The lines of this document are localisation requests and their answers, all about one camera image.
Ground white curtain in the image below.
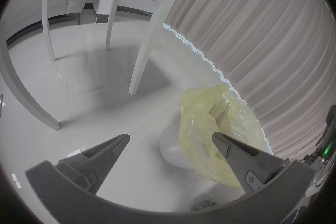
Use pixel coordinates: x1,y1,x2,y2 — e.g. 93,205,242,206
161,0,336,163

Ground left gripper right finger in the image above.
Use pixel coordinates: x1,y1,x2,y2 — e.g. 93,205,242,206
212,131,286,194

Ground white trash bin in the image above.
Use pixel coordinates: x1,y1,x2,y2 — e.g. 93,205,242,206
158,123,263,173

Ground yellow plastic bag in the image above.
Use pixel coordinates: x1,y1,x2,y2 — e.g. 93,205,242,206
178,83,266,188

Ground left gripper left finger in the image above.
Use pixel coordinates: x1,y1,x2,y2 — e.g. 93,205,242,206
56,133,131,194

